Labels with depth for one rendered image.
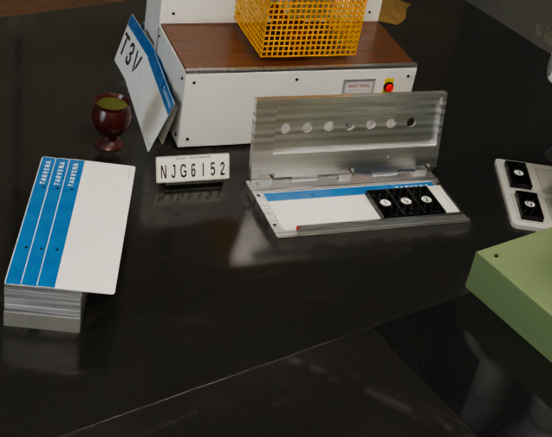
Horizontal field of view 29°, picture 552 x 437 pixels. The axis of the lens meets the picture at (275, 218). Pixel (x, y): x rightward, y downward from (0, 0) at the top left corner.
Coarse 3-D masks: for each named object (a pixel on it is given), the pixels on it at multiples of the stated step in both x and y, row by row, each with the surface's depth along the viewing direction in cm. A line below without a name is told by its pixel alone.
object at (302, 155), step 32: (288, 96) 224; (320, 96) 225; (352, 96) 227; (384, 96) 230; (416, 96) 233; (256, 128) 222; (320, 128) 229; (352, 128) 232; (384, 128) 235; (416, 128) 238; (256, 160) 226; (288, 160) 228; (320, 160) 231; (352, 160) 234; (384, 160) 237; (416, 160) 240
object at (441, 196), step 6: (432, 186) 237; (438, 186) 238; (432, 192) 235; (438, 192) 236; (444, 192) 236; (438, 198) 234; (444, 198) 234; (444, 204) 232; (450, 204) 233; (450, 210) 231; (456, 210) 231
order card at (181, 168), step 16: (160, 160) 225; (176, 160) 226; (192, 160) 228; (208, 160) 229; (224, 160) 230; (160, 176) 226; (176, 176) 227; (192, 176) 228; (208, 176) 229; (224, 176) 231
